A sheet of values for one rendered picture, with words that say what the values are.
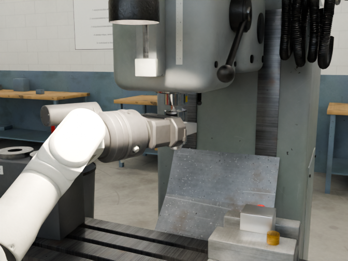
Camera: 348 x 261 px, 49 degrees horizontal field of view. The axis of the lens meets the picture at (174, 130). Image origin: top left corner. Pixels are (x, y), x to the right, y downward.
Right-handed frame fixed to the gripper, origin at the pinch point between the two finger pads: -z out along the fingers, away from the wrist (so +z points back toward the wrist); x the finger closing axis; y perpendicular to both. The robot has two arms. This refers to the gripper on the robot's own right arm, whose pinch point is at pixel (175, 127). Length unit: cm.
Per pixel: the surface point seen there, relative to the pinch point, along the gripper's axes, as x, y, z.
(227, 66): -15.3, -12.4, 3.3
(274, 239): -22.4, 17.2, -2.4
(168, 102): -0.2, -5.1, 2.4
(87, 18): 462, -79, -261
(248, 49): -6.6, -15.8, -14.8
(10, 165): 36.4, 11.9, 20.0
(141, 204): 218, 121, -167
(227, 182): 10.6, 20.9, -31.2
